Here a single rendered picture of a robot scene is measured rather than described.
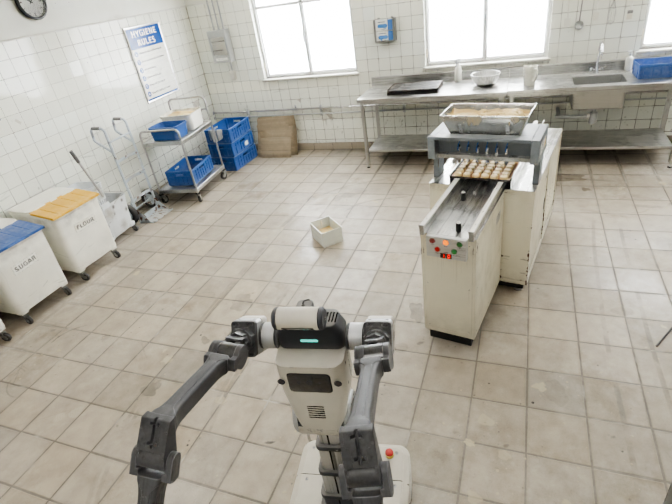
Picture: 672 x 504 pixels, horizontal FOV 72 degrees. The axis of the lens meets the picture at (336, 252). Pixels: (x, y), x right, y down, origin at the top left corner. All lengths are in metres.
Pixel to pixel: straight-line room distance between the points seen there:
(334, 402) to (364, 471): 0.56
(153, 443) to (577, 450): 2.15
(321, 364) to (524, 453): 1.52
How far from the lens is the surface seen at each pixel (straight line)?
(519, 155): 3.29
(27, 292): 4.73
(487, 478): 2.65
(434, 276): 2.94
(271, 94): 7.14
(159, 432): 1.22
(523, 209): 3.35
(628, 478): 2.80
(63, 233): 4.89
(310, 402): 1.63
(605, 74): 6.10
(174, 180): 6.24
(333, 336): 1.50
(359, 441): 1.05
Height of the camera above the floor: 2.23
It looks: 31 degrees down
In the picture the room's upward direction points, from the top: 9 degrees counter-clockwise
